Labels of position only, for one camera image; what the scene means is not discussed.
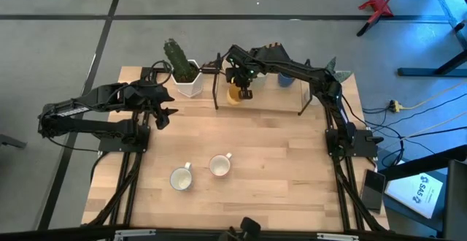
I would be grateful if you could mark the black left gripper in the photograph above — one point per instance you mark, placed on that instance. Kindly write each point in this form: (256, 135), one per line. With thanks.
(149, 93)

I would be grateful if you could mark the white box blue logo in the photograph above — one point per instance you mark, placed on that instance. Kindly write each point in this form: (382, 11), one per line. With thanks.
(414, 195)

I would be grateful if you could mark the grey stand foot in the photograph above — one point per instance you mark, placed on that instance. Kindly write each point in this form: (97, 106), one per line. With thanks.
(12, 141)

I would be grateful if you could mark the dark monitor panel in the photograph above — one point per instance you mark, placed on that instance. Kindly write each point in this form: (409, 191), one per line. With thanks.
(456, 197)

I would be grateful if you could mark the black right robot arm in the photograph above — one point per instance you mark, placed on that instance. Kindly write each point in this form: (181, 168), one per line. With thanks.
(310, 73)

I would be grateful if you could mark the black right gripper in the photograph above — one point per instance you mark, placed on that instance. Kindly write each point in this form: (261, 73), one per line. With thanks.
(241, 75)

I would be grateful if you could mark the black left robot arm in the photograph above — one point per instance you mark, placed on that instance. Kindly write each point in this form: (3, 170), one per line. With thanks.
(73, 111)

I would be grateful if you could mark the black desk frame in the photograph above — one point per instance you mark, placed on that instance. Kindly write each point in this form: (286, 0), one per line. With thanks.
(448, 0)

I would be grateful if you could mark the yellow power strip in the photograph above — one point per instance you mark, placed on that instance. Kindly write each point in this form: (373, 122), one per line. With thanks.
(395, 106)

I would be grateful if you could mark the white succulent pot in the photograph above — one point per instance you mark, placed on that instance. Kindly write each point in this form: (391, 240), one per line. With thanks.
(310, 98)

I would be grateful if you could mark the white mug grey inside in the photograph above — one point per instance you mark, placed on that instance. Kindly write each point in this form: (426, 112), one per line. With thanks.
(181, 179)

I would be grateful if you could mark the black frame crossbar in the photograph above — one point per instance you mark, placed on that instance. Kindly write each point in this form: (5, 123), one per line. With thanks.
(73, 233)

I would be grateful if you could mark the white frame bracket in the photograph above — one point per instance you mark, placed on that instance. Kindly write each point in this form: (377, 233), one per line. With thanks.
(337, 236)
(135, 233)

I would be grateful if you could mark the green cactus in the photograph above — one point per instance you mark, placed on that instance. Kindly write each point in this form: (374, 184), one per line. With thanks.
(178, 62)

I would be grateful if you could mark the blue mug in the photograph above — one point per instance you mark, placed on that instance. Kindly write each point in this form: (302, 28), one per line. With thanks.
(285, 79)

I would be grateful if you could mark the yellow ceramic mug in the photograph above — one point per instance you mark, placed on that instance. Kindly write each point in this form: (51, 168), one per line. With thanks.
(232, 96)

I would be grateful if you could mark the white cactus pot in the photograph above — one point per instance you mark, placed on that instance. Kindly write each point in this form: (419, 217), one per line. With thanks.
(189, 87)

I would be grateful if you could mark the black smartphone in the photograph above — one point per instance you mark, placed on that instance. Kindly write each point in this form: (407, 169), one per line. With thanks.
(373, 191)

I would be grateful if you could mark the grey diamond pattern mug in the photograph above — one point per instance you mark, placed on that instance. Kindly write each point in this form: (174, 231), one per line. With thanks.
(220, 165)

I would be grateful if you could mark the spiky green succulent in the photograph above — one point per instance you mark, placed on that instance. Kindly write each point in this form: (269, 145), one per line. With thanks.
(343, 76)

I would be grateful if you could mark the dark side desk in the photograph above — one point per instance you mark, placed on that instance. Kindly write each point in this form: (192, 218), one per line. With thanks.
(419, 164)

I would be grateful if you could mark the red floor stand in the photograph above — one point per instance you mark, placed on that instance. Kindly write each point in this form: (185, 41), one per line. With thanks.
(377, 5)

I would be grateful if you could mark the black table-level camera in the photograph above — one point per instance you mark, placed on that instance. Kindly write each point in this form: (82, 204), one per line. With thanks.
(250, 226)

